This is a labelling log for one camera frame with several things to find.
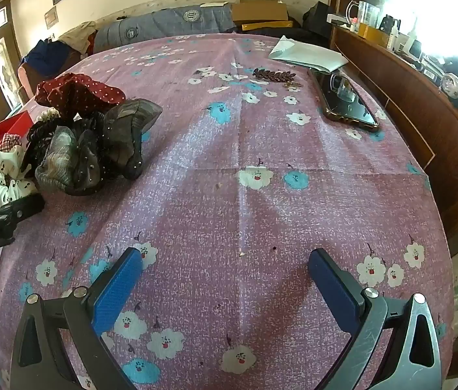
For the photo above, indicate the red polka dot scrunchie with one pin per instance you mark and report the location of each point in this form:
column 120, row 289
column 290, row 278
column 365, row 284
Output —
column 78, row 93

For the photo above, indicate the cardboard box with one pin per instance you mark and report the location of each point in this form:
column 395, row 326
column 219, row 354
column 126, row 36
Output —
column 259, row 10

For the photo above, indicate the grey quilt storage bag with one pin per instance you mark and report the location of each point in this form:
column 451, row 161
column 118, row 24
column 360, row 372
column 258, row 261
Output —
column 160, row 26

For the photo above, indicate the dark beaded scrunchie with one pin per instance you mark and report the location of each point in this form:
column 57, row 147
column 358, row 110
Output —
column 70, row 162

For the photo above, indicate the clear measuring jug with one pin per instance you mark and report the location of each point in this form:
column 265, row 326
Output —
column 359, row 14

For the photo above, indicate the flat yellow brown box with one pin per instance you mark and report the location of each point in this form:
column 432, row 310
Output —
column 267, row 26

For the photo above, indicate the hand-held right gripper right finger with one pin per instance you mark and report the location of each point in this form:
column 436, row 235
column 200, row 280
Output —
column 332, row 288

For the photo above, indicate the blue cloth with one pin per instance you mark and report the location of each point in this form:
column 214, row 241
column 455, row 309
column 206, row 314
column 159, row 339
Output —
column 46, row 53

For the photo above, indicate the black ribbed hair band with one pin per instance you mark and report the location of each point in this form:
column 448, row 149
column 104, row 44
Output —
column 40, row 140

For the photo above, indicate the black bag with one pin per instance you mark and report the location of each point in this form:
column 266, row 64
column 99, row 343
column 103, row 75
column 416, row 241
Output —
column 318, row 16

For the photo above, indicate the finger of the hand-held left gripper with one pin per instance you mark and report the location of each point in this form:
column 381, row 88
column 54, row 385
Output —
column 26, row 208

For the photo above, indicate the wooden sideboard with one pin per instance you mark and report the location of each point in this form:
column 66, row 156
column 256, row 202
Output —
column 415, row 101

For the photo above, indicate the small gold hair pins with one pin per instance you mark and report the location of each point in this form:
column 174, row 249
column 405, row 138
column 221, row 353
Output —
column 292, row 85

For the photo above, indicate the brown leaf hair clip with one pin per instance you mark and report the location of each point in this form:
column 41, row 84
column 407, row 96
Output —
column 273, row 75

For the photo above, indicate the pink sofa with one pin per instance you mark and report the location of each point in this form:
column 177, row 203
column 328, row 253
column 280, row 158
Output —
column 30, row 79

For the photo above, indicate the white paper envelope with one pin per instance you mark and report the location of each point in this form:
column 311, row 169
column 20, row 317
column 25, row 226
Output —
column 308, row 55

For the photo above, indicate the pink floral bedsheet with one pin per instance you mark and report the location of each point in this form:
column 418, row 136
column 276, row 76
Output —
column 233, row 150

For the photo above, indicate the grey mesh scrunchie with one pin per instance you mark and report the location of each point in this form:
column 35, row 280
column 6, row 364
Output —
column 131, row 124

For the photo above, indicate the white polka dot scrunchie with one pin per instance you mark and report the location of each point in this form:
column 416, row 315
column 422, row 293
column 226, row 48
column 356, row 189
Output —
column 5, row 183

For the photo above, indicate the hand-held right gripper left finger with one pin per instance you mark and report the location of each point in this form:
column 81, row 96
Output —
column 113, row 292

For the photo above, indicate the small wall plaque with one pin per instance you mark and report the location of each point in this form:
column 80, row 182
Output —
column 51, row 18

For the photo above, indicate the beige cloth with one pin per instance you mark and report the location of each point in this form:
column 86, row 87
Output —
column 76, row 36

